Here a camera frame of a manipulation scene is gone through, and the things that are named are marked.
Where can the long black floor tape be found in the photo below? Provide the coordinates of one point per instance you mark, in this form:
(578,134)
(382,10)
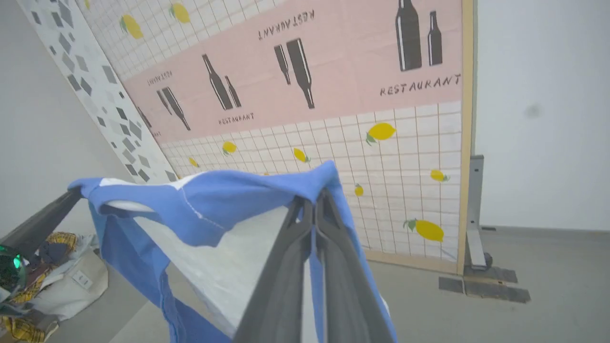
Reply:
(498,291)

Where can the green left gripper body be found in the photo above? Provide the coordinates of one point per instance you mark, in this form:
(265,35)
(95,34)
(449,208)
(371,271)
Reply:
(10,271)

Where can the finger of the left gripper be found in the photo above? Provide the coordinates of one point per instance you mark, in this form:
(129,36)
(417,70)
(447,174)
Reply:
(43,221)

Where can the dark navy cloth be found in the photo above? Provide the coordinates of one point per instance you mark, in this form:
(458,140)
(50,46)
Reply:
(51,252)

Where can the blue and white garment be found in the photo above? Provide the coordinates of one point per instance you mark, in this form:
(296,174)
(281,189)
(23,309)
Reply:
(214,200)

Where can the pile of mixed clothes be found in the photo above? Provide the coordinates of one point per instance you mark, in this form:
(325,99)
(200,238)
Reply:
(24,326)

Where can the lemon print partition screen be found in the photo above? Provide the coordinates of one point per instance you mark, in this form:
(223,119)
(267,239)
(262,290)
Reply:
(410,157)

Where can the grey diamond pattern panel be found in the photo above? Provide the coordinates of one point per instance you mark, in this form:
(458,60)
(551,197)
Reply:
(86,81)

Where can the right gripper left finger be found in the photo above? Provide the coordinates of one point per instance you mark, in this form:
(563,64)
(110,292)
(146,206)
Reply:
(281,286)

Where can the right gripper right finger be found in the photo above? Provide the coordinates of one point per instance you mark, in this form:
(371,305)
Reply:
(348,295)

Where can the grey metal partition stand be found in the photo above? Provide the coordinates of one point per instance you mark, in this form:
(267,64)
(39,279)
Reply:
(475,205)

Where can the beige fabric laundry bag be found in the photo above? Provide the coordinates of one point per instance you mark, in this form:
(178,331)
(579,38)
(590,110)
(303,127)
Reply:
(71,290)

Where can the medium black floor tape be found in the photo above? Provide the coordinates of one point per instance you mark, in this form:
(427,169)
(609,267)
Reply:
(500,275)

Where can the small black floor tape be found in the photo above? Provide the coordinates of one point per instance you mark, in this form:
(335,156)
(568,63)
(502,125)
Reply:
(451,285)

